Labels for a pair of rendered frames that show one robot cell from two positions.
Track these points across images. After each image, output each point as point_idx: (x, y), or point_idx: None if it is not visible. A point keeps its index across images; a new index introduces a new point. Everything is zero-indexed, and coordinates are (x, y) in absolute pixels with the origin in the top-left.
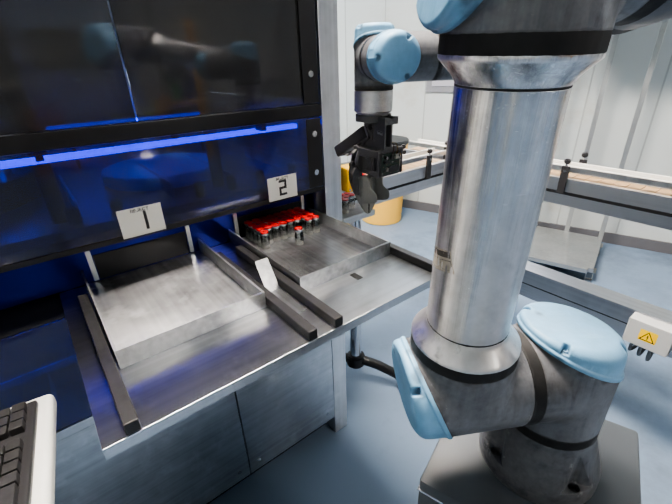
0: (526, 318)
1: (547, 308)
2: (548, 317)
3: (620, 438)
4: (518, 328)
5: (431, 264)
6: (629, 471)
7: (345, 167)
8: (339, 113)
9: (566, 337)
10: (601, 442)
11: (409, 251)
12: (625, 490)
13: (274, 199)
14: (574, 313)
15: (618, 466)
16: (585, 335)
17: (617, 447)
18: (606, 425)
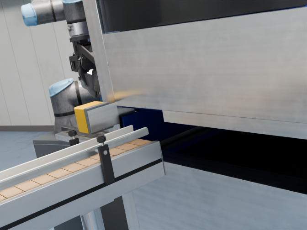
0: (71, 78)
1: (62, 82)
2: (65, 81)
3: (40, 137)
4: (73, 81)
5: (67, 125)
6: (47, 133)
7: (97, 101)
8: (92, 46)
9: (66, 79)
10: (47, 136)
11: (74, 128)
12: (53, 131)
13: None
14: (55, 84)
15: (49, 133)
16: (60, 81)
17: (44, 136)
18: (40, 138)
